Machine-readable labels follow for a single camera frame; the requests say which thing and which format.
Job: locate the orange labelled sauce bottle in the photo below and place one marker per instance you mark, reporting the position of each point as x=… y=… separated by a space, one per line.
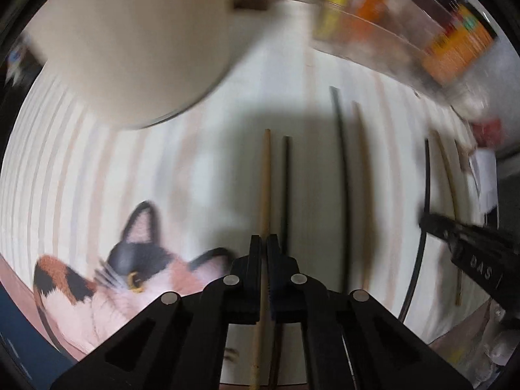
x=466 y=38

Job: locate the black chopstick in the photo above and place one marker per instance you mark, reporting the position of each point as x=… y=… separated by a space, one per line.
x=415 y=275
x=343 y=162

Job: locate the beige wooden utensil holder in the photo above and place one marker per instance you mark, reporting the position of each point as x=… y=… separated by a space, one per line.
x=134 y=62

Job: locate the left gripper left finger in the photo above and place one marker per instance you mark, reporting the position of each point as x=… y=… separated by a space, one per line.
x=233 y=299

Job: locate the light wooden chopstick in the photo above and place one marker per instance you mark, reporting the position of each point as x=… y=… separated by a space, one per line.
x=455 y=205
x=264 y=232

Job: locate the striped cat placemat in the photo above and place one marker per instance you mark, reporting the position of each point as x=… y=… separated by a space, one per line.
x=70 y=181

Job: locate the dark chopstick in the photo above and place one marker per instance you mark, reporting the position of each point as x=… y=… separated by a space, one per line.
x=284 y=239

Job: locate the orange seasoning packet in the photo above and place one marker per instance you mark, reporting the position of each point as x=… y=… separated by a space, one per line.
x=367 y=15

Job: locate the clear plastic organizer bin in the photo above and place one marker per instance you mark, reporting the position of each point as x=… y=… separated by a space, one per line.
x=396 y=45

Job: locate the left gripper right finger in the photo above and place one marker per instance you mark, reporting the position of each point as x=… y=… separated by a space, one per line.
x=296 y=298

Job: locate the white paper towel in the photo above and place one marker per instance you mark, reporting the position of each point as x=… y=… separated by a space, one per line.
x=483 y=165

